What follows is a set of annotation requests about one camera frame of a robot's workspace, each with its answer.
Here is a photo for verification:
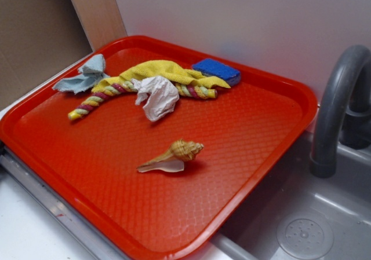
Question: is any grey plastic faucet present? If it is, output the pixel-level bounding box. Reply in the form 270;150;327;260
310;45;370;178

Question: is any multicolour twisted rope toy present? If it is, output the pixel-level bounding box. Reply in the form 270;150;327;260
68;81;218;121

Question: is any wooden board panel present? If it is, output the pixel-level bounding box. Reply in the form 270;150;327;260
71;0;127;51

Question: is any crumpled white paper tissue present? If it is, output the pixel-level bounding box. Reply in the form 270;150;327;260
131;76;180;122

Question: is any blue sponge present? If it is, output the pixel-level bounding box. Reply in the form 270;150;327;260
192;58;241;86

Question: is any light blue cloth rag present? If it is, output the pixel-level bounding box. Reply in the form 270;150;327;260
52;54;109;94

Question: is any yellow cloth towel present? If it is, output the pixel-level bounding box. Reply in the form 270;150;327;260
92;60;231;93

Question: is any grey plastic sink basin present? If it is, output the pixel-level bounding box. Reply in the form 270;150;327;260
212;133;370;259

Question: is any tan spiral sea shell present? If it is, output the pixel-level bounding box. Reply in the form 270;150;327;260
136;139;204;173

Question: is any red plastic tray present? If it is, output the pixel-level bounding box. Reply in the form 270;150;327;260
1;64;317;259

